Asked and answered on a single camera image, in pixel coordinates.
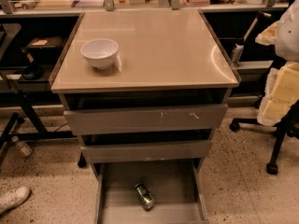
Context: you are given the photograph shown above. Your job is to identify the grey drawer cabinet with counter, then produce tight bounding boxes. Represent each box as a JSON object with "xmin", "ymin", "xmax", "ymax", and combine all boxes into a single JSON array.
[{"xmin": 50, "ymin": 8, "xmax": 241, "ymax": 224}]

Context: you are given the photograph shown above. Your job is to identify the green soda can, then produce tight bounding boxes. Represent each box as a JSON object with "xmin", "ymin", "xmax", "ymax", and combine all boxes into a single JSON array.
[{"xmin": 134, "ymin": 183, "xmax": 155, "ymax": 211}]

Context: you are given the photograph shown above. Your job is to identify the black tape dispenser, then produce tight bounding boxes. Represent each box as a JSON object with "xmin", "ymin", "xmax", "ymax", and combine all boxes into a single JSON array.
[{"xmin": 21, "ymin": 49, "xmax": 44, "ymax": 80}]

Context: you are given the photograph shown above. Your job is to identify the top grey drawer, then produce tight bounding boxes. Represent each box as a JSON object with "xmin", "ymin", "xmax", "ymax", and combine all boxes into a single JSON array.
[{"xmin": 64, "ymin": 104, "xmax": 228, "ymax": 135}]

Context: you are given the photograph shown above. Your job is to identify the bottom open grey drawer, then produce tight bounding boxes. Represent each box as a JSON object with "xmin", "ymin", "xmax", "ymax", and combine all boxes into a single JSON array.
[{"xmin": 94, "ymin": 161, "xmax": 209, "ymax": 224}]

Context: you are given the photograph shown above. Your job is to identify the black office chair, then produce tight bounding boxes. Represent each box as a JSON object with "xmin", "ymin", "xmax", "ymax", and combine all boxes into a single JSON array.
[{"xmin": 229, "ymin": 101, "xmax": 299, "ymax": 175}]

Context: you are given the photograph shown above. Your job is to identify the middle grey drawer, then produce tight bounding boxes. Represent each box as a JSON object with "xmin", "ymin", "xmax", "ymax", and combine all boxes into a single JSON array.
[{"xmin": 81, "ymin": 140, "xmax": 212, "ymax": 163}]

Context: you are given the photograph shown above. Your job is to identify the white handled tool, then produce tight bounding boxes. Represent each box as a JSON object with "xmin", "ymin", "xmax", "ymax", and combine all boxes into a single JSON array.
[{"xmin": 231, "ymin": 11, "xmax": 271, "ymax": 66}]

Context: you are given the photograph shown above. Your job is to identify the white ceramic bowl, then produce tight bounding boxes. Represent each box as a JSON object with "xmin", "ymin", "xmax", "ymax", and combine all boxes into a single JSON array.
[{"xmin": 80, "ymin": 38, "xmax": 119, "ymax": 69}]

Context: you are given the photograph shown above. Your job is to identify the plastic water bottle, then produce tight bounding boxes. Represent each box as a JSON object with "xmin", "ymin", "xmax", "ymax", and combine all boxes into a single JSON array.
[{"xmin": 11, "ymin": 135, "xmax": 33, "ymax": 157}]

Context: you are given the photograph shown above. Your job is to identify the white sneaker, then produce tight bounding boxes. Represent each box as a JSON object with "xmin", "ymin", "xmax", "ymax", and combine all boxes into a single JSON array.
[{"xmin": 0, "ymin": 186, "xmax": 31, "ymax": 215}]

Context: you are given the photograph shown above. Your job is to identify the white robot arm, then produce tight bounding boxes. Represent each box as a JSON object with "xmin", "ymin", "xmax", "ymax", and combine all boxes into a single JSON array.
[{"xmin": 255, "ymin": 2, "xmax": 299, "ymax": 126}]

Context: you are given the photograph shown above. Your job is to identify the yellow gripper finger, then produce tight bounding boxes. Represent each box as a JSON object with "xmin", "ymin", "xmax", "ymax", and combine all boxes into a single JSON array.
[{"xmin": 257, "ymin": 62, "xmax": 299, "ymax": 126}]

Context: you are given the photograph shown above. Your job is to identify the black box with label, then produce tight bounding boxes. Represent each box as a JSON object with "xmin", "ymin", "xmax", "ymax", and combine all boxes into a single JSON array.
[{"xmin": 25, "ymin": 36, "xmax": 64, "ymax": 57}]

